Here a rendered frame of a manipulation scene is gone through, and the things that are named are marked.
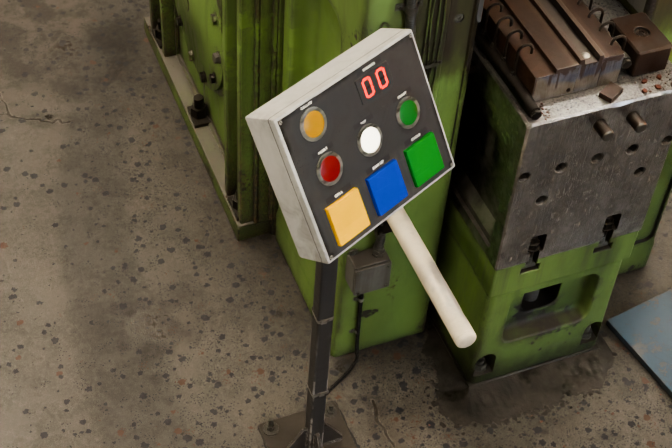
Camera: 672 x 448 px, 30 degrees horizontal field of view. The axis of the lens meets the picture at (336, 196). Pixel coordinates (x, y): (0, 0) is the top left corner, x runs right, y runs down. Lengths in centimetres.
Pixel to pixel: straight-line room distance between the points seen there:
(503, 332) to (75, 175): 131
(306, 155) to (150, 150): 165
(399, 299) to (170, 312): 61
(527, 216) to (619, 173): 22
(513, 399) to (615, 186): 68
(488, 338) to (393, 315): 26
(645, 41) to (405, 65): 63
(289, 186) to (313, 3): 82
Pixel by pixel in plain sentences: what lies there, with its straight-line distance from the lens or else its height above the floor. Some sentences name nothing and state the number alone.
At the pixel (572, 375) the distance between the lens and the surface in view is 326.
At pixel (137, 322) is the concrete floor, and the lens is 327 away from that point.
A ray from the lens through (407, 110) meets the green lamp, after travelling 221.
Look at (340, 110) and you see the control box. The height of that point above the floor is 116.
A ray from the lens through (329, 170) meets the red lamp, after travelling 210.
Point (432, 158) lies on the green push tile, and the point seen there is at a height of 101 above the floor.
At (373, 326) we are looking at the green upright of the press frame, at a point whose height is 10.
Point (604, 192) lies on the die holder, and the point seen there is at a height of 64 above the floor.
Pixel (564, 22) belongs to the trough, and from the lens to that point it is 264.
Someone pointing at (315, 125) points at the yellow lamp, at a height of 116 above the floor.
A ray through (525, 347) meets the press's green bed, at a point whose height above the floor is 11.
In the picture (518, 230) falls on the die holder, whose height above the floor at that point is 59.
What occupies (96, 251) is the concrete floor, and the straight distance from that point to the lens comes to 343.
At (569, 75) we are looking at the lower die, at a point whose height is 97.
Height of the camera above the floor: 259
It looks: 47 degrees down
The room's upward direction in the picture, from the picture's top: 5 degrees clockwise
